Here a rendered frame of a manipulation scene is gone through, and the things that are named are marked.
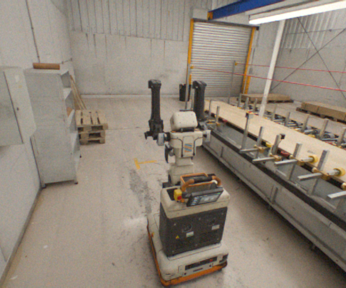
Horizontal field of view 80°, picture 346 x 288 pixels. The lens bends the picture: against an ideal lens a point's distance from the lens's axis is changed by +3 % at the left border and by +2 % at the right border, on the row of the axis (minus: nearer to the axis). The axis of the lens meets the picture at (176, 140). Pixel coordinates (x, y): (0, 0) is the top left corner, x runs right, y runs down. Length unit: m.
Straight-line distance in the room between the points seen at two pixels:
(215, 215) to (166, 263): 0.56
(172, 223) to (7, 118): 1.55
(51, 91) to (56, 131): 0.51
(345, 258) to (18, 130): 3.09
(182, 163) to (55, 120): 1.81
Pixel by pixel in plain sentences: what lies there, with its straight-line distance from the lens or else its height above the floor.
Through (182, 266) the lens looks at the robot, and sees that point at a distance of 1.94.
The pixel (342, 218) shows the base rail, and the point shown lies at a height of 0.70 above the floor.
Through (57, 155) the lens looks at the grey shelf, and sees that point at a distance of 3.20.
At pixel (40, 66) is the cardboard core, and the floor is 1.59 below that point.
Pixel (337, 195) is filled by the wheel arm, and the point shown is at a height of 0.96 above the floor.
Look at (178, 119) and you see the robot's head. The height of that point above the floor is 1.34.
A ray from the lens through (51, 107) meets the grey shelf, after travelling 2.97.
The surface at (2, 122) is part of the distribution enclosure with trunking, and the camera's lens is 2.15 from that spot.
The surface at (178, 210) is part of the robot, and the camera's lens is 1.60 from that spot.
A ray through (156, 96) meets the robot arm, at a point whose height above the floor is 1.50.
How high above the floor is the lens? 1.83
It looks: 23 degrees down
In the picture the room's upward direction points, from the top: 4 degrees clockwise
